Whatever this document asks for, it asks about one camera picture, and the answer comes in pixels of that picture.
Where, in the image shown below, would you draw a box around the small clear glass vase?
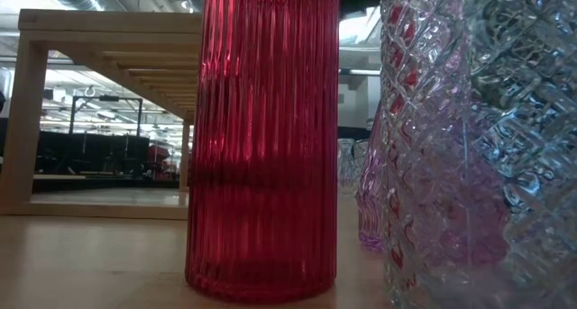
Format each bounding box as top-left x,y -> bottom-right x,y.
353,139 -> 371,184
337,137 -> 357,197

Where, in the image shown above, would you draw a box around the tall red ribbed vase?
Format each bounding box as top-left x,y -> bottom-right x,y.
184,0 -> 342,304

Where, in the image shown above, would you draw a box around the pink ribbed conical vase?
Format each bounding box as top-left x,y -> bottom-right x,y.
355,102 -> 389,255

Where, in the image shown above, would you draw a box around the clear square diamond-cut vase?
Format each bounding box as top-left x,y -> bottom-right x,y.
380,0 -> 577,309

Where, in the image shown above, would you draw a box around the wooden slatted shelf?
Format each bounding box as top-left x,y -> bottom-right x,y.
0,9 -> 204,221

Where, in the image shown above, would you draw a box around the red storage bins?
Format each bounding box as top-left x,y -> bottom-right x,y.
147,144 -> 179,180

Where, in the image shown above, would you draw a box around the black workbench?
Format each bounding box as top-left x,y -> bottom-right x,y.
33,131 -> 151,176

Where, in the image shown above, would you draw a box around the silver rectangular air duct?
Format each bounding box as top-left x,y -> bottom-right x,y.
338,6 -> 383,49

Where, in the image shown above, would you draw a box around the black gantry frame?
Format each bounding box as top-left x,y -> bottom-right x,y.
68,95 -> 143,137

